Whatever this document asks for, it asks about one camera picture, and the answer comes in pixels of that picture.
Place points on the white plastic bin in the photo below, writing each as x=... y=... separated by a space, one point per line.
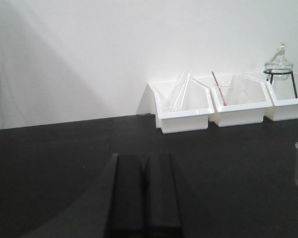
x=194 y=115
x=284 y=104
x=253 y=100

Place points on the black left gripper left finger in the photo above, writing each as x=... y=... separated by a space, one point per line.
x=128 y=216

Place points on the small beaker in bin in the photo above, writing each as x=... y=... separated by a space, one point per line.
x=231 y=94

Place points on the glass alcohol burner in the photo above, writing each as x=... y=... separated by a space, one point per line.
x=278 y=67

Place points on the black wire tripod stand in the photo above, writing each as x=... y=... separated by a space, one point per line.
x=293 y=84

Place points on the clear glass tubes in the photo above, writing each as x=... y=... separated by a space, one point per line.
x=175 y=99

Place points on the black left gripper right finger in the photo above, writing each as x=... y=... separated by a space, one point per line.
x=162 y=214

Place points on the left white plastic bin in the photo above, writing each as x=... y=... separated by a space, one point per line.
x=194 y=115

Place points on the right white plastic bin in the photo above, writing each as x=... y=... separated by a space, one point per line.
x=284 y=104

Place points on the red striped stirring rod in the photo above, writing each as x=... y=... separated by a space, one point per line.
x=219 y=89

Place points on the middle white plastic bin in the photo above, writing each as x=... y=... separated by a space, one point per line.
x=253 y=100

